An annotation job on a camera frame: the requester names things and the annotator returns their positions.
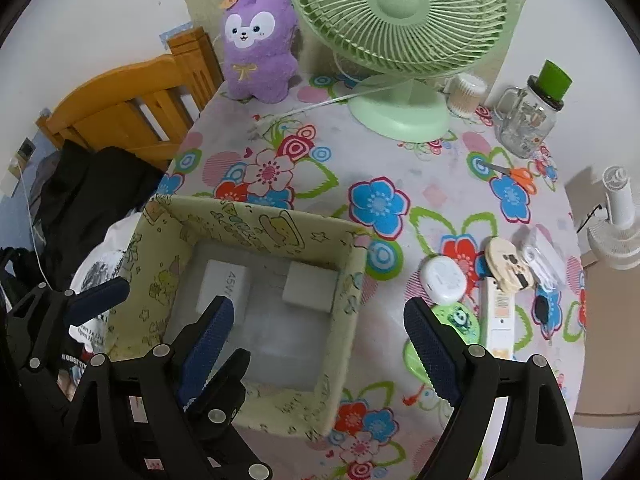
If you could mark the cotton swab container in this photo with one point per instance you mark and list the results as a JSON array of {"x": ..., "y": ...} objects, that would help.
[{"x": 465, "y": 92}]

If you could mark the white plug adapter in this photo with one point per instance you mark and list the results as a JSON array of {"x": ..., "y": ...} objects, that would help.
[{"x": 310, "y": 287}]

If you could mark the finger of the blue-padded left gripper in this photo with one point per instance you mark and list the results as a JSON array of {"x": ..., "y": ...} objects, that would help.
[
  {"x": 210, "y": 421},
  {"x": 37, "y": 326}
]

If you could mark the glass jar green lid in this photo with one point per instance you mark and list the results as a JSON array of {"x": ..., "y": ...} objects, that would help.
[{"x": 525, "y": 116}]

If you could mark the beige bear-shaped mirror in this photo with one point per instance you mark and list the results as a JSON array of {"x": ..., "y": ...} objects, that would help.
[{"x": 510, "y": 271}]

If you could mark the purple plush bunny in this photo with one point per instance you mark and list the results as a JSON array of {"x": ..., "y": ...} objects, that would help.
[{"x": 258, "y": 36}]

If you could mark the yellow fabric storage box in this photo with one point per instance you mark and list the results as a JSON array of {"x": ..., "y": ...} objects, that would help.
[{"x": 298, "y": 357}]

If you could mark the white printed bag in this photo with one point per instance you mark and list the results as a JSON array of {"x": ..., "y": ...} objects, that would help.
[{"x": 100, "y": 266}]

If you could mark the white remote control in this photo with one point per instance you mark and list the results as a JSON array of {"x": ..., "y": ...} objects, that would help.
[{"x": 497, "y": 320}]

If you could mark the floral tablecloth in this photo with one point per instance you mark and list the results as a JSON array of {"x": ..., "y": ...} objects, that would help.
[{"x": 419, "y": 200}]

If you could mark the clear plastic box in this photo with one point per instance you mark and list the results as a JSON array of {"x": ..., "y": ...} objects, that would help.
[{"x": 543, "y": 260}]

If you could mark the white rounded case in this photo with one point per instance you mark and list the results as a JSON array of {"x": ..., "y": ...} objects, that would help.
[{"x": 443, "y": 280}]

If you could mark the wooden chair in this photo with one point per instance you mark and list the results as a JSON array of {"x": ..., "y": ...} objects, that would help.
[{"x": 138, "y": 107}]

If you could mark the black car key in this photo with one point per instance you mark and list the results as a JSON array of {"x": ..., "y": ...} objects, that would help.
[{"x": 540, "y": 310}]

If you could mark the green panda speaker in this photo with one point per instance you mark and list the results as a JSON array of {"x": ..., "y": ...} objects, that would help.
[{"x": 461, "y": 319}]

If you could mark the green desk fan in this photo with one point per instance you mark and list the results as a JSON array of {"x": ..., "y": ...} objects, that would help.
[{"x": 406, "y": 44}]

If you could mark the white charger adapter 45W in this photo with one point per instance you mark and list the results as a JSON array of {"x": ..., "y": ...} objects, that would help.
[{"x": 229, "y": 280}]

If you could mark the orange handled scissors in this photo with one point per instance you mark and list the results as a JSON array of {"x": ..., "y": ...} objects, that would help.
[{"x": 521, "y": 176}]

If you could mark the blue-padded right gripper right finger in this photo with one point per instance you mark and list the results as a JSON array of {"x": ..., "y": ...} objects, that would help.
[{"x": 537, "y": 438}]

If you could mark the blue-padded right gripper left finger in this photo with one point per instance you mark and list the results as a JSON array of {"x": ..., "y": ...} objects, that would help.
[{"x": 130, "y": 416}]

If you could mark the black clothing pile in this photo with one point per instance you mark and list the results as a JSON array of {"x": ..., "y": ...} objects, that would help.
[{"x": 85, "y": 195}]

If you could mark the white floor fan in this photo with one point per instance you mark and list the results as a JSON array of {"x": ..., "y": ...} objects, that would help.
[{"x": 612, "y": 233}]

